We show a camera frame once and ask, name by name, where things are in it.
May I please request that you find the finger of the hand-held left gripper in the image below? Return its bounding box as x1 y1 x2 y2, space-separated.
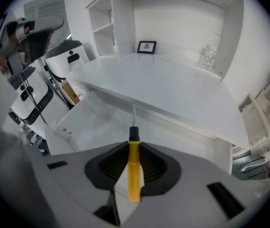
16 17 65 64

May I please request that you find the person's left forearm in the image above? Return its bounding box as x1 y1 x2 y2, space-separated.
0 48 12 78

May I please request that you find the white black machine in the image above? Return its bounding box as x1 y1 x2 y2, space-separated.
8 66 55 128
44 39 90 111

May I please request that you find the white vanity table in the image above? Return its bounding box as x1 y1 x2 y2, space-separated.
232 89 270 175

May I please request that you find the black picture frame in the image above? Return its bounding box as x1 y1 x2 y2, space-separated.
137 40 158 55

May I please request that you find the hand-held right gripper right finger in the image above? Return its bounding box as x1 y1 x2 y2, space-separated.
115 141 270 228

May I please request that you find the brown cardboard box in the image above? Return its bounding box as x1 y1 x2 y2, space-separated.
61 79 83 105

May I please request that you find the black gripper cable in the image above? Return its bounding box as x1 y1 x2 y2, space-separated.
19 72 48 125

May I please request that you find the white desk cabinet with shelves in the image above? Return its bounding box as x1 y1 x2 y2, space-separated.
68 0 251 152

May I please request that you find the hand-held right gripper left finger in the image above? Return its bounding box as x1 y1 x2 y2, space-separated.
46 140 130 228

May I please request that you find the yellow handled screwdriver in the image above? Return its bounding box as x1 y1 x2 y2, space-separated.
127 102 146 202

